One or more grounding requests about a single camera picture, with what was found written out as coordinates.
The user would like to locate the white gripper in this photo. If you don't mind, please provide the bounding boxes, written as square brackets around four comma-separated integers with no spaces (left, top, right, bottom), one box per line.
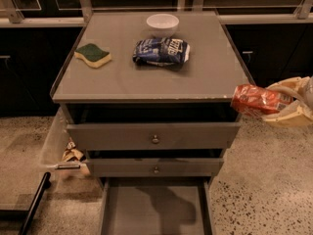
[262,76,313,127]

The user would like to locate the red coke can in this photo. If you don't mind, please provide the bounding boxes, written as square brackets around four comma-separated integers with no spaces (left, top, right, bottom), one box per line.
[231,84,293,117]

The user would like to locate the grey top drawer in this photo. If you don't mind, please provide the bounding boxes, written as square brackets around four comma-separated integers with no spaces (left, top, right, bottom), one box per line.
[67,122,240,150]

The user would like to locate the grey drawer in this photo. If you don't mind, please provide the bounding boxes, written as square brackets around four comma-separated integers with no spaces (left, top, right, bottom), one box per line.
[86,158,223,177]
[99,177,216,235]
[67,122,240,150]

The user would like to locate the grey drawer cabinet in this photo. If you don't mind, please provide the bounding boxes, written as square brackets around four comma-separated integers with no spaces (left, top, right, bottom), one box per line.
[49,11,256,235]

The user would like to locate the grey bottom drawer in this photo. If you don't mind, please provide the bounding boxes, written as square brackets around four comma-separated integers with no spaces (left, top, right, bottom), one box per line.
[99,177,216,235]

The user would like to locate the grey middle drawer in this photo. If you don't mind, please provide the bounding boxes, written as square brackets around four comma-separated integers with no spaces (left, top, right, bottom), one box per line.
[86,158,223,177]

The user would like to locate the blue chip bag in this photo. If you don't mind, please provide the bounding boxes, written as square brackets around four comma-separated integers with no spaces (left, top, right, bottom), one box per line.
[132,37,190,67]

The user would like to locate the white bowl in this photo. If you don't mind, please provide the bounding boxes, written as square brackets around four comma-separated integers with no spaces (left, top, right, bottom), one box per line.
[146,14,179,37]

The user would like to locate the green yellow sponge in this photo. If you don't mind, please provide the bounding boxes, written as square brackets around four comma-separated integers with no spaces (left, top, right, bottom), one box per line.
[74,43,112,69]

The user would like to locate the crumpled snack wrapper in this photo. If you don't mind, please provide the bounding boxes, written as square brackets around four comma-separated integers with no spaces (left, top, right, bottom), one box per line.
[62,142,86,162]

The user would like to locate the clear plastic bin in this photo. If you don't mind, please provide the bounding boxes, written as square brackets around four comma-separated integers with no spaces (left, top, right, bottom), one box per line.
[39,109,90,179]

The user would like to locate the black bar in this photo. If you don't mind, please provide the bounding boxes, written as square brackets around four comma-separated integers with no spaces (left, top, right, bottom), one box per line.
[18,172,51,235]

